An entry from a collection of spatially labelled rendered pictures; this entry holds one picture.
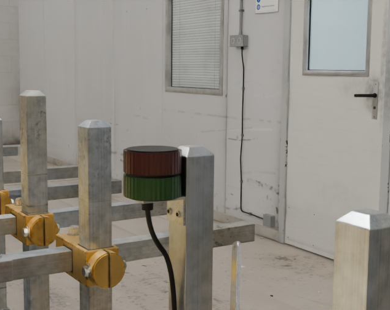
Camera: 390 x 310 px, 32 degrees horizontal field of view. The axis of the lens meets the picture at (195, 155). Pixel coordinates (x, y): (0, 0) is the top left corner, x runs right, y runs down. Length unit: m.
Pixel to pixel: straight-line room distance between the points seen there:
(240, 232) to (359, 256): 0.62
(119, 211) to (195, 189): 0.59
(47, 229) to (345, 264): 0.71
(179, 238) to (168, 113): 5.25
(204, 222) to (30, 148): 0.50
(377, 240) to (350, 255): 0.02
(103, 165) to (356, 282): 0.49
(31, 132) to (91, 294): 0.32
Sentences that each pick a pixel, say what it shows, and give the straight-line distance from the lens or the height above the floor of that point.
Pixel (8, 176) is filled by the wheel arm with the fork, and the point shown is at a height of 0.95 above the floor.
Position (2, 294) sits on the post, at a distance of 1.46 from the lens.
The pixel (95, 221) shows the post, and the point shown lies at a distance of 0.93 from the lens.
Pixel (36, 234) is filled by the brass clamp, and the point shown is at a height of 0.94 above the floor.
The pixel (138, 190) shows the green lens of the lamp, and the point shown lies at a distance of 0.67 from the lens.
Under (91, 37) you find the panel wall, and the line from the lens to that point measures 7.42.
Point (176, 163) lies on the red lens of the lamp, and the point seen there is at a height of 1.12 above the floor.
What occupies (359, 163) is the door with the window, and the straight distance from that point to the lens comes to 4.18.
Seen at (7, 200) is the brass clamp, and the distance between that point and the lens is 1.39.
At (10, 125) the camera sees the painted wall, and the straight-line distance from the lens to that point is 9.68.
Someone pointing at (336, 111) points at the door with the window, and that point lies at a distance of 4.30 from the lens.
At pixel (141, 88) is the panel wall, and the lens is 6.38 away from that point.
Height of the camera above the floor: 1.22
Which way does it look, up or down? 7 degrees down
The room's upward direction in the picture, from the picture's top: 1 degrees clockwise
